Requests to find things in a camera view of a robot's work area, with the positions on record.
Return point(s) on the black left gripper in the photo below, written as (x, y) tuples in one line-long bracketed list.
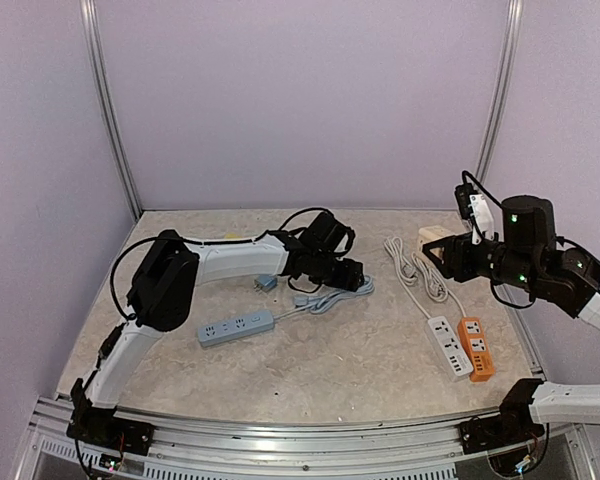
[(350, 279)]

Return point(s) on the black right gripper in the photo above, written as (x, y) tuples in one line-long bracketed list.
[(456, 250)]

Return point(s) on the beige cube socket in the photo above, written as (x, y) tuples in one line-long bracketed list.
[(432, 233)]

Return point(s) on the blue power strip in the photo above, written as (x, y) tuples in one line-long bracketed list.
[(235, 328)]

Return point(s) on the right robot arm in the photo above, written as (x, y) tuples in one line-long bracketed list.
[(532, 257)]

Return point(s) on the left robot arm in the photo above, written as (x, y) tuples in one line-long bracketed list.
[(162, 289)]

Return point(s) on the small blue plug adapter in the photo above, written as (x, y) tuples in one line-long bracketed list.
[(265, 283)]

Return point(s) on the orange power strip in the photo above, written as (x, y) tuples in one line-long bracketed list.
[(472, 338)]

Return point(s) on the white power strip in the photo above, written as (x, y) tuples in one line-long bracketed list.
[(448, 349)]

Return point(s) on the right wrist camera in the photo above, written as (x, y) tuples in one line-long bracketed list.
[(475, 212)]

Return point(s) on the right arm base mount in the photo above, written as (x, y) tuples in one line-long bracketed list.
[(511, 425)]

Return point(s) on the aluminium front rail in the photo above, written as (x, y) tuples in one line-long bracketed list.
[(188, 448)]

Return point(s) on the right aluminium post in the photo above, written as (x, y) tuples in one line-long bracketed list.
[(501, 88)]

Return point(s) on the aluminium post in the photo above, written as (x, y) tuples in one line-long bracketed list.
[(501, 88), (89, 15)]

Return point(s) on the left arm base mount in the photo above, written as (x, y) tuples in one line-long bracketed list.
[(101, 427)]

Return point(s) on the left aluminium post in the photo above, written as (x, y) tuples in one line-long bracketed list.
[(89, 15)]

